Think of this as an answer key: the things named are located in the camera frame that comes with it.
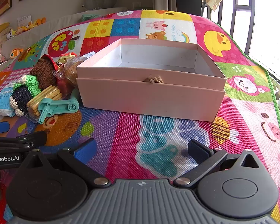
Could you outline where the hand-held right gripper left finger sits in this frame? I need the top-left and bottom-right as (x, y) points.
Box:
(23, 138), (109, 187)

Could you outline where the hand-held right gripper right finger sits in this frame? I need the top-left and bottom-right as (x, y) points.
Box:
(174, 139), (265, 189)

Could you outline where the green navy crocheted toy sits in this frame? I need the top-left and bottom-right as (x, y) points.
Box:
(10, 75), (42, 117)

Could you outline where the biscuit stick packet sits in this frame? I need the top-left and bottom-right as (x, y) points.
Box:
(26, 85), (64, 123)

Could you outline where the teal plastic toy tool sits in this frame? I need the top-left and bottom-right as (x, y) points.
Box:
(38, 89), (80, 125)

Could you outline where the brown knitted doll red hat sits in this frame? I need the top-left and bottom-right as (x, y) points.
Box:
(30, 54), (59, 92)

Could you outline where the pink cardboard box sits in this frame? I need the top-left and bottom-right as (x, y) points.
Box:
(76, 38), (227, 122)

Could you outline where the bread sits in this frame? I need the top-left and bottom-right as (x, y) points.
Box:
(55, 56), (86, 88)

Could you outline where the colourful cartoon play mat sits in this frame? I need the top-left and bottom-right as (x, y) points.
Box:
(0, 10), (280, 224)

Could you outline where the pile of plush toys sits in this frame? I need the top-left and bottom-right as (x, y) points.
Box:
(0, 17), (47, 64)

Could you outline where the white paper card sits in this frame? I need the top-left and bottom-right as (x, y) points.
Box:
(17, 15), (32, 29)

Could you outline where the beige sofa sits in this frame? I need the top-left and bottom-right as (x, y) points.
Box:
(0, 6), (131, 75)

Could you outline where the yellow red toy camera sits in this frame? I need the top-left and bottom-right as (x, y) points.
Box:
(58, 52), (76, 64)

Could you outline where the black window frame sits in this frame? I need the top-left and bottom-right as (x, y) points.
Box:
(201, 0), (280, 84)

